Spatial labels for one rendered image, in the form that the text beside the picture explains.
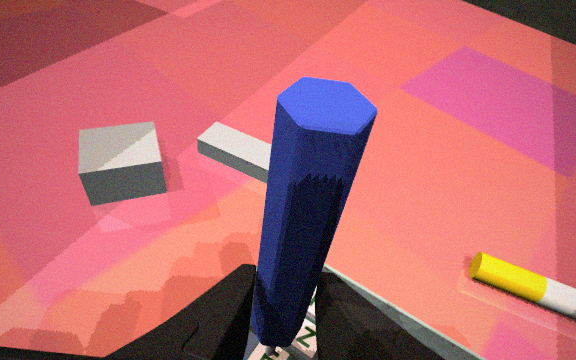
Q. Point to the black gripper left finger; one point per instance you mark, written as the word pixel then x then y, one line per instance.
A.
pixel 214 326

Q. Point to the keyboard with white letter keys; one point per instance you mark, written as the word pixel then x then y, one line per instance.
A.
pixel 304 346

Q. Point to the white cube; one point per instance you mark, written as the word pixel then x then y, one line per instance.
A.
pixel 120 162

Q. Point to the blue stylus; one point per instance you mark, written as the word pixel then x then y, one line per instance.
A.
pixel 321 129

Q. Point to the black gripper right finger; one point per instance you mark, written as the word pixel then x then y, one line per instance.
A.
pixel 350 327

